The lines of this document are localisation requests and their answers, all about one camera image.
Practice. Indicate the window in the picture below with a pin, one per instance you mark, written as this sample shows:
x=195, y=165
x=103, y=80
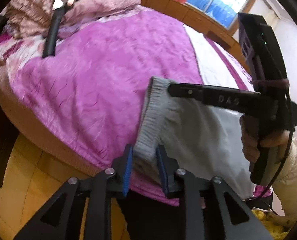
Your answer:
x=221, y=2

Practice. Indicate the pink pillows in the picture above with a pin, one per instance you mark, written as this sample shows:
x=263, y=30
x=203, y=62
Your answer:
x=101, y=0

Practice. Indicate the person's right hand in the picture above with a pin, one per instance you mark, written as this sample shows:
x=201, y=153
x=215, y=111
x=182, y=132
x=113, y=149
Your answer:
x=248, y=147

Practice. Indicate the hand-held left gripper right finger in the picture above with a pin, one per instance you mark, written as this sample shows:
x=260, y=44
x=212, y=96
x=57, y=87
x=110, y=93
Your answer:
x=163, y=172

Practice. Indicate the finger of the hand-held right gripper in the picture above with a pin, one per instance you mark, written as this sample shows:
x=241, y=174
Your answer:
x=186, y=91

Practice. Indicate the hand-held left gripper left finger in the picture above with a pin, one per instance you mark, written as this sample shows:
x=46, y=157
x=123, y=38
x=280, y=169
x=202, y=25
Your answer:
x=128, y=172

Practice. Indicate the grey pants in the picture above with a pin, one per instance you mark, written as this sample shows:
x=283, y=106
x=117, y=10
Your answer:
x=168, y=130

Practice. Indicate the wooden cabinet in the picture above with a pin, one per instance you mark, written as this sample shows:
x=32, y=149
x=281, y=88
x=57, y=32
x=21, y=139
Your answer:
x=188, y=15

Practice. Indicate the yellow fluffy cloth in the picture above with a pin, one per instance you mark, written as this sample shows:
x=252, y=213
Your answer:
x=263, y=222

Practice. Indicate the purple floral blanket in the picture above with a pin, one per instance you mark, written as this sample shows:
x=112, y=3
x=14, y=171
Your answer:
x=88, y=80

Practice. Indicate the person's right forearm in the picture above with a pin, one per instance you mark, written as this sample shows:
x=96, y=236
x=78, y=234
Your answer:
x=293, y=180

